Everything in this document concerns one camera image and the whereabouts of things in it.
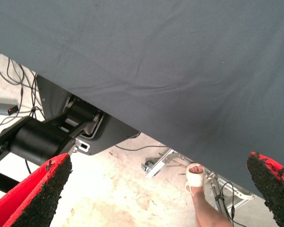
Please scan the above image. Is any black frame with cylinder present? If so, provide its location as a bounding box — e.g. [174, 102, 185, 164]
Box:
[0, 94, 104, 206]

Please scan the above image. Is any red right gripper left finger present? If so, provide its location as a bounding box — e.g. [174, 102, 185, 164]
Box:
[0, 153, 73, 227]

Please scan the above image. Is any dark grey base panel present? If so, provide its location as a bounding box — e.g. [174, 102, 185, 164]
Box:
[36, 75, 142, 156]

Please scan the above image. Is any person's bare foot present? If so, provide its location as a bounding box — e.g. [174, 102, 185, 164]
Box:
[186, 163, 235, 227]

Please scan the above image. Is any black cable with clip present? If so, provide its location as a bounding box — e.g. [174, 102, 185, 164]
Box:
[214, 181, 249, 227]

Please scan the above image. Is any grey power strip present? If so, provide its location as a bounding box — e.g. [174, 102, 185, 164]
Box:
[0, 102, 19, 116]

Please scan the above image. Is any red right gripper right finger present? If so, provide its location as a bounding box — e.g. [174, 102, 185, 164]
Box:
[247, 151, 284, 227]

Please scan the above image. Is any white sandal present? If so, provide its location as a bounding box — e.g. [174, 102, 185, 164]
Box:
[185, 163, 206, 196]

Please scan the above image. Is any grey caster wheel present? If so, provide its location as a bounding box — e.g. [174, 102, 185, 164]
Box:
[141, 160, 155, 173]

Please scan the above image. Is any aluminium profile frame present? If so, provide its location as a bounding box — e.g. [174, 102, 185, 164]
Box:
[144, 148, 256, 211]

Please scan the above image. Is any dark grey table cloth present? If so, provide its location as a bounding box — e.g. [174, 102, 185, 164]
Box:
[0, 0, 284, 201]

